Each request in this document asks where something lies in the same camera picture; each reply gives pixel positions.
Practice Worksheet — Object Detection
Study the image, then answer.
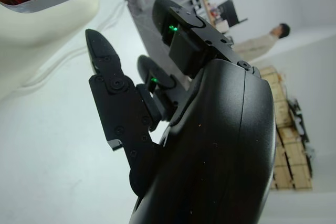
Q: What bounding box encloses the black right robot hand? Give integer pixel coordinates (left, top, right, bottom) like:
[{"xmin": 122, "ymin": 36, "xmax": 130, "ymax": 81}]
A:
[{"xmin": 85, "ymin": 0, "xmax": 278, "ymax": 224}]

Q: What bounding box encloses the person in cream jacket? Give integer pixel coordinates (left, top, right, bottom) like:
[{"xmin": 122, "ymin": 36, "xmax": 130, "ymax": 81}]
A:
[{"xmin": 233, "ymin": 23, "xmax": 291, "ymax": 61}]

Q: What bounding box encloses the cream white toaster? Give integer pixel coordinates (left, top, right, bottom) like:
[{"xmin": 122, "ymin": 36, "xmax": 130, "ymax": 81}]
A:
[{"xmin": 0, "ymin": 0, "xmax": 100, "ymax": 103}]

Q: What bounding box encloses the wooden crate stack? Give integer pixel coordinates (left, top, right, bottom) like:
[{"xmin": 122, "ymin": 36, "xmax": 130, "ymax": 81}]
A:
[{"xmin": 259, "ymin": 65, "xmax": 313, "ymax": 190}]

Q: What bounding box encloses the large black monitor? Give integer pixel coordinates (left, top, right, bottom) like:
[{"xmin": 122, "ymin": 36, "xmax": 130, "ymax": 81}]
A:
[{"xmin": 217, "ymin": 0, "xmax": 249, "ymax": 28}]

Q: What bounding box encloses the white toaster power cord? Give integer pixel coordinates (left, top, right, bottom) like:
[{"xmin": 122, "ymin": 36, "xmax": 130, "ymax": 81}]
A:
[{"xmin": 22, "ymin": 0, "xmax": 127, "ymax": 89}]

